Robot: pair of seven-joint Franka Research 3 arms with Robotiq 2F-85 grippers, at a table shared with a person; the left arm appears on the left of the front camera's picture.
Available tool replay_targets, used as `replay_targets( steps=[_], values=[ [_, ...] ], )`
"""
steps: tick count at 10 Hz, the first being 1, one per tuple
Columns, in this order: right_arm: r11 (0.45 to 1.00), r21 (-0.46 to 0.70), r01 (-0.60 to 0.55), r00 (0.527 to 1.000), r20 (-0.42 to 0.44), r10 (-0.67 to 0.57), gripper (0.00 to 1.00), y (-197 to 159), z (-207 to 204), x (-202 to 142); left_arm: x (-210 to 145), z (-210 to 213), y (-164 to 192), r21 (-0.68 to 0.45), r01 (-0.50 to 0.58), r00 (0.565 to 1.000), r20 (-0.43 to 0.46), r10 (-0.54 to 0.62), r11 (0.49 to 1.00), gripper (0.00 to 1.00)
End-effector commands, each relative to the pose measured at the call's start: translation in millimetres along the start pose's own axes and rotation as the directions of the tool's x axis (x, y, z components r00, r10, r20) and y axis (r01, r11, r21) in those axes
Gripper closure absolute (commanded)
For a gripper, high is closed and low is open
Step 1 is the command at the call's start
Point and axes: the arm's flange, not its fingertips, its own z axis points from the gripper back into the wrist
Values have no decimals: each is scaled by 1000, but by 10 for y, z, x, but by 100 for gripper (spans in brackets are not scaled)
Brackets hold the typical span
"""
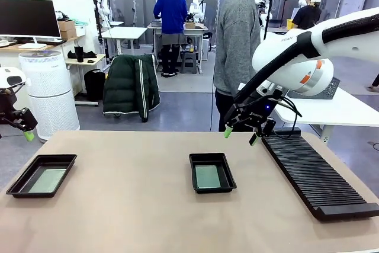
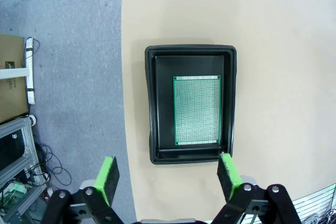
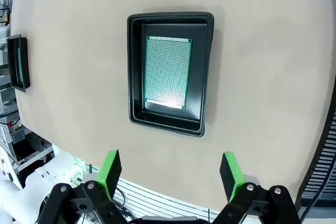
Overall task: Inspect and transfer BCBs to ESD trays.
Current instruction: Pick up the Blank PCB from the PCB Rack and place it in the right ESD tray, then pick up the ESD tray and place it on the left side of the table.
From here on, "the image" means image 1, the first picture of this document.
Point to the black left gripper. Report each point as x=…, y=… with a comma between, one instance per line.
x=7, y=99

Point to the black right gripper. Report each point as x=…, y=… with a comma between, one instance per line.
x=257, y=113

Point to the green circuit board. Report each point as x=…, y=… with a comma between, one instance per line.
x=208, y=177
x=47, y=180

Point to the black ESD tray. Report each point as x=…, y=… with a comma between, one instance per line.
x=228, y=176
x=17, y=186

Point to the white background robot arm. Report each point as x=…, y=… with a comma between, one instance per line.
x=103, y=7
x=197, y=8

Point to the person's right forearm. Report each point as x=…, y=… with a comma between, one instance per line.
x=241, y=72

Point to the white cylindrical air purifier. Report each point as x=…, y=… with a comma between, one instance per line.
x=50, y=81

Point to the black backpack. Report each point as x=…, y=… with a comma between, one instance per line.
x=94, y=84

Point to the person in grey sweater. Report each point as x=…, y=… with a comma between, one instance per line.
x=234, y=42

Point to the small wooden side table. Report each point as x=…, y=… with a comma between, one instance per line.
x=89, y=63

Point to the black tumbler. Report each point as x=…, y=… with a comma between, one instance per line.
x=79, y=54

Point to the black slotted board rack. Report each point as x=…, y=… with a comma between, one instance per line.
x=316, y=176

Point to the grey plastic stool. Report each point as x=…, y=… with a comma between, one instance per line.
x=189, y=62

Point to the grey plastic mesh basket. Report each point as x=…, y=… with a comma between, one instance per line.
x=331, y=90

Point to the large white table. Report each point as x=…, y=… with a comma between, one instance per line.
x=340, y=110

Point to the black cloth bundle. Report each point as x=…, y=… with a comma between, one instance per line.
x=90, y=54

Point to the brown cardboard box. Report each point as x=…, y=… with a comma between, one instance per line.
x=66, y=29

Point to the black computer monitor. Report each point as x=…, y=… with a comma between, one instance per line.
x=28, y=17

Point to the white storage box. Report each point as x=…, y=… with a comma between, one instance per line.
x=80, y=30

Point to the yellow bin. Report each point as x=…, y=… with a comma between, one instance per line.
x=289, y=25

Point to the grey workbench table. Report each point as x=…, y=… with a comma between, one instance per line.
x=198, y=29

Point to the dark green puffer jacket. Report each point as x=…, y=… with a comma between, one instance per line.
x=127, y=84

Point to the black light stand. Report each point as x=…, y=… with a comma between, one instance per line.
x=267, y=16

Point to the person in black shirt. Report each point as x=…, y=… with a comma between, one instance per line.
x=306, y=16

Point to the white table with grey legs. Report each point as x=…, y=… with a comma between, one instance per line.
x=124, y=32

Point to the person in blue hoodie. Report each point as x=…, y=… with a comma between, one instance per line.
x=170, y=13

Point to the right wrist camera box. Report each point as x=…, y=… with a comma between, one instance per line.
x=271, y=88

